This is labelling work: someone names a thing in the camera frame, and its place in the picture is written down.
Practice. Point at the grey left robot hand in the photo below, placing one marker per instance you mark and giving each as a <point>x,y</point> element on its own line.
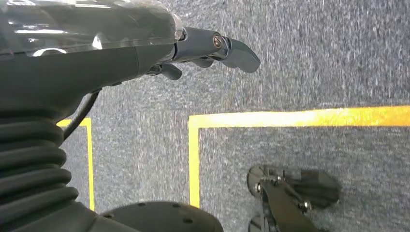
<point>80,64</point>

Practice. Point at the yellow floor tape square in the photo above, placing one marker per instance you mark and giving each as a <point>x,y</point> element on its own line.
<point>90,166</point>
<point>288,117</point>

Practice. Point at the black robot foot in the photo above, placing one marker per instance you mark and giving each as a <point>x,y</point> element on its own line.
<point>282,205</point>

